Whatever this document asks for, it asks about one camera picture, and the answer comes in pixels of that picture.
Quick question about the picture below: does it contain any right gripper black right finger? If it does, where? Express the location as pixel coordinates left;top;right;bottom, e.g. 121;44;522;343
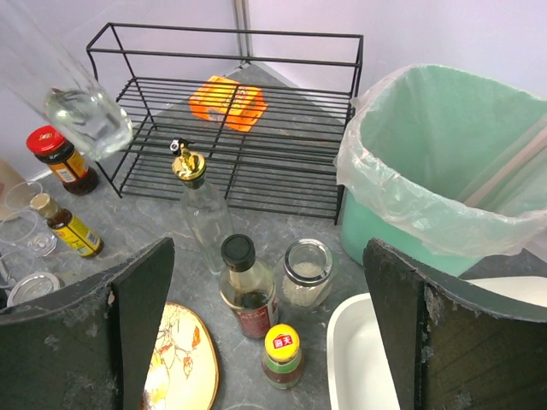
362;238;546;409

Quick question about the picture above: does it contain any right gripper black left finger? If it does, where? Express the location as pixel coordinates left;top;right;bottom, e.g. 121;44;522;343
1;237;175;409

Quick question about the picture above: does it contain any wide glass jar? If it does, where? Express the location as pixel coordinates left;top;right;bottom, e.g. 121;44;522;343
7;272;62;308

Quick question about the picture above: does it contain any small yellow label bottle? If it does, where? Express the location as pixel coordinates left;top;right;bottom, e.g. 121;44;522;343
30;193;103;258

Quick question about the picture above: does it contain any dark soy sauce bottle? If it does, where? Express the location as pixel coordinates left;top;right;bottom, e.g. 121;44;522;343
219;234;279;338

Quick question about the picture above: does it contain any yellow cap chili sauce bottle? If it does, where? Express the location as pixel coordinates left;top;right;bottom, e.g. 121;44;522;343
262;324;305;390

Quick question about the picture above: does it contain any glass oil bottle gold spout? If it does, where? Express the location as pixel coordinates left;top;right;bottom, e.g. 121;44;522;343
169;138;234;276

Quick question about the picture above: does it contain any red lid sauce jar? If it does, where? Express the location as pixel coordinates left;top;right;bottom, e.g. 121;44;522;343
26;126;99;196

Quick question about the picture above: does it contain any floral ceramic plate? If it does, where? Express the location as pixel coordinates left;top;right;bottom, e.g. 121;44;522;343
140;302;220;410

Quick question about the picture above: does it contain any white plastic basin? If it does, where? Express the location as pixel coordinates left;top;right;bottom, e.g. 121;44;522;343
327;293;546;409

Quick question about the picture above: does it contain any clear plastic cup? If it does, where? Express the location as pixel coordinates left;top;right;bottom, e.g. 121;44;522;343
4;181;44;212
1;209;57;257

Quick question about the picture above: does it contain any glass jar with rice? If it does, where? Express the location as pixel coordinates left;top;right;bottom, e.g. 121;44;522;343
273;238;337;309

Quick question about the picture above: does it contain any green trash bin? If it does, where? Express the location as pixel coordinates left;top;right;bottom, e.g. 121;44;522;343
339;63;547;278

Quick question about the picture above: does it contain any clear trash bag liner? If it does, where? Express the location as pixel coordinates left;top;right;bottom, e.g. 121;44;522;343
333;63;547;260

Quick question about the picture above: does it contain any orange snack packet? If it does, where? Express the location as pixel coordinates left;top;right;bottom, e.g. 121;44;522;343
189;75;268;132

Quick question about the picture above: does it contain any black wire rack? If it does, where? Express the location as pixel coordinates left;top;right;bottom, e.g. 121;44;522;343
86;22;364;220

